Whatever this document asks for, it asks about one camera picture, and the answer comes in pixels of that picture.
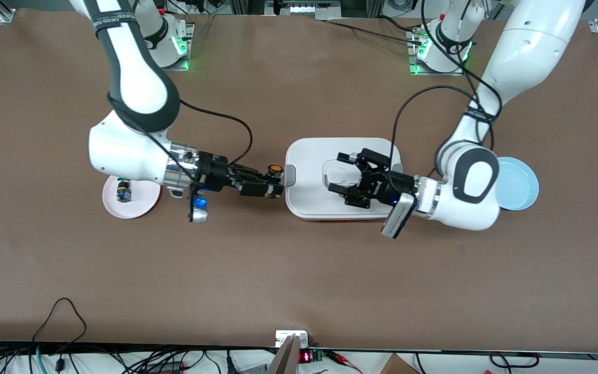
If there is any white lidded container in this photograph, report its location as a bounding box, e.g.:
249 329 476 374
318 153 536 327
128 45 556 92
284 137 405 222

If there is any pink round plate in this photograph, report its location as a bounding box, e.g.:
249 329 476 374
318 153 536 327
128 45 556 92
102 175 161 219

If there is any light blue round plate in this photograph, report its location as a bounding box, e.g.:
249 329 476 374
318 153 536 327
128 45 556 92
495 156 540 211

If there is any brown cardboard box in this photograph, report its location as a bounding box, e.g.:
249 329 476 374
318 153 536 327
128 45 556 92
379 353 420 374

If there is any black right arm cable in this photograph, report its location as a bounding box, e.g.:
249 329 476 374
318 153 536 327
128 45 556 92
107 92 253 183

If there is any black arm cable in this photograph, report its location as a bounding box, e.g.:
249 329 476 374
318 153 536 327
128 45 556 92
388 0 503 194
107 92 253 183

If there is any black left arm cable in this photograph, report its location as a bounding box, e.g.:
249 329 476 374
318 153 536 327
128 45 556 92
388 0 503 194

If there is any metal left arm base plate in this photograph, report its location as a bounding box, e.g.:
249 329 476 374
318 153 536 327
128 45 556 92
406 26 466 77

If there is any black cable on table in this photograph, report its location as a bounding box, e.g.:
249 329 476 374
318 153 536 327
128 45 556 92
324 15 427 43

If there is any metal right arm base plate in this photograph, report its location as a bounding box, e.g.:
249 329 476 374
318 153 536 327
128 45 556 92
154 22 195 72

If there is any small white mount block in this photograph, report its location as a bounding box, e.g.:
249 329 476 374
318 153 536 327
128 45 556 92
275 329 309 348

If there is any aluminium frame structure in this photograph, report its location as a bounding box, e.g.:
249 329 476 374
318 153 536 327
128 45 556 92
229 0 384 21

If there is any red wire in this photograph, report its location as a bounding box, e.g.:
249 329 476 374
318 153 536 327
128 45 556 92
324 350 363 374

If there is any aluminium camera mount bar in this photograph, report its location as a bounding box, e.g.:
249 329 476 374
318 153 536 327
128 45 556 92
266 335 301 374

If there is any black looped table-edge cable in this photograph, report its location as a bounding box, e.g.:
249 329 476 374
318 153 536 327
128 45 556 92
31 297 88 348

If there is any black coiled floor cable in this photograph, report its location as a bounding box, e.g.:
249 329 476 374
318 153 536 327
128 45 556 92
489 352 540 370

